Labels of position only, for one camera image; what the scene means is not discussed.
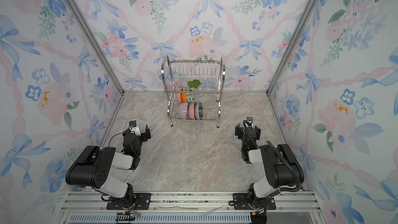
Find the lilac bowl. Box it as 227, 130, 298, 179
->
177, 102, 189, 120

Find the dark blue patterned bowl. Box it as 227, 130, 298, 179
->
194, 102, 203, 120

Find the small patterned dish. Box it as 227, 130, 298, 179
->
188, 103, 196, 120

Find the white bowl orange outside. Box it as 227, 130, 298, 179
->
180, 89, 187, 103

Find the green leaf pattern bowl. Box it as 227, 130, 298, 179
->
186, 91, 194, 103

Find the stainless steel dish rack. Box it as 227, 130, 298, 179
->
161, 55, 226, 128

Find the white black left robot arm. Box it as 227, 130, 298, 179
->
65, 120, 151, 210

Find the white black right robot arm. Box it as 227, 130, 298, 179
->
235, 119, 305, 209

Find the green leaf shaped dish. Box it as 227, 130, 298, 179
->
187, 79, 201, 89

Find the white ventilation grille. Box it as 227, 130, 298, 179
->
64, 212, 252, 224

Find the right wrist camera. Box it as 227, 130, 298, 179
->
246, 117, 254, 127

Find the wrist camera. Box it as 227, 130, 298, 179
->
246, 117, 254, 127
129, 120, 141, 136

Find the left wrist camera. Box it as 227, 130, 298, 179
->
129, 120, 141, 136

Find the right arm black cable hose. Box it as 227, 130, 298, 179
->
266, 140, 302, 192

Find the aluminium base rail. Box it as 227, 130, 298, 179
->
55, 191, 326, 224

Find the aluminium corner post left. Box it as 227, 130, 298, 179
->
49, 0, 125, 94

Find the aluminium corner post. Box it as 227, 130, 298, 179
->
49, 0, 125, 94
266, 0, 319, 98

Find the aluminium corner post right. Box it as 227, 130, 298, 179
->
266, 0, 319, 98

